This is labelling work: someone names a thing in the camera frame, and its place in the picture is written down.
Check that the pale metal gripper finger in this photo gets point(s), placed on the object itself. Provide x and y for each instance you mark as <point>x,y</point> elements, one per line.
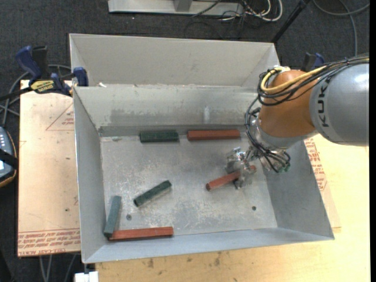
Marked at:
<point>232,164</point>
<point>244,181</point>

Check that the red-brown block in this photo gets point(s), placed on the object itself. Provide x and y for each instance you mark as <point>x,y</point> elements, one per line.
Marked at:
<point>141,234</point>
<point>213,134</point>
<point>220,182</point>

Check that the dark green flat block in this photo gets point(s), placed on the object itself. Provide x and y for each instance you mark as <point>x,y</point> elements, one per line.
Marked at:
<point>158,136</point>
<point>152,193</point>
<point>113,216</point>

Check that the grey metal bin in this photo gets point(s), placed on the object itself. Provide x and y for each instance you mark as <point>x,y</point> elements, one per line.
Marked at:
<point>176,104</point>

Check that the brown cardboard board, red print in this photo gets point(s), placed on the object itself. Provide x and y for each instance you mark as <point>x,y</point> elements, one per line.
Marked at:
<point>47,172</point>

